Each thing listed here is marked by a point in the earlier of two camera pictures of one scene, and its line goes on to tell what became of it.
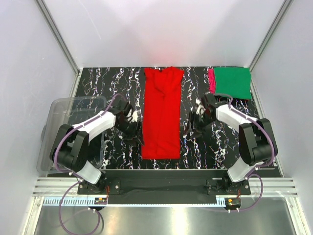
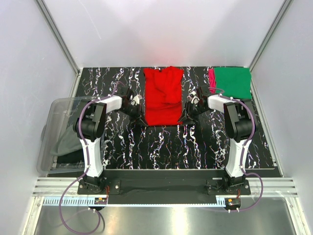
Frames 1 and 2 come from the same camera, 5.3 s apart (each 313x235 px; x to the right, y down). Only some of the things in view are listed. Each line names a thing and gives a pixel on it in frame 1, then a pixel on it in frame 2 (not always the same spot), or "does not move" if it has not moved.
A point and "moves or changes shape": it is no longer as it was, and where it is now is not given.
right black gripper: x=189 y=126 -> x=188 y=106
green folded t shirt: x=233 y=82 does not move
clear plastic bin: x=71 y=110 does not move
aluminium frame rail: x=260 y=187 does not move
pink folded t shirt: x=212 y=81 does not move
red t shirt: x=162 y=113 moves or changes shape
